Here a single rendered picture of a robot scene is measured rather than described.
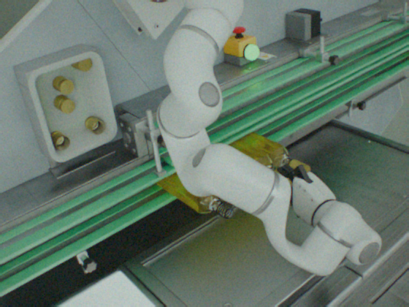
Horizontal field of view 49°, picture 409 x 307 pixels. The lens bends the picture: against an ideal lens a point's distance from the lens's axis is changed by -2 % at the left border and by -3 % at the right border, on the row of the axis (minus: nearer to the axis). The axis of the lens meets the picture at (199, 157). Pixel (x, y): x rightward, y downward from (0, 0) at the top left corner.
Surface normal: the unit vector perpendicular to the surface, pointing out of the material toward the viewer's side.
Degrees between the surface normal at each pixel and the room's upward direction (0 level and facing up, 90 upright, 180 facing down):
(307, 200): 104
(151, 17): 4
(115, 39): 0
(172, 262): 90
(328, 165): 89
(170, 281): 90
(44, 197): 90
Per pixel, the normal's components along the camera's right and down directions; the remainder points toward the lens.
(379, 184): -0.11, -0.85
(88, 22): 0.63, 0.35
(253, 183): 0.29, -0.02
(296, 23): -0.77, 0.40
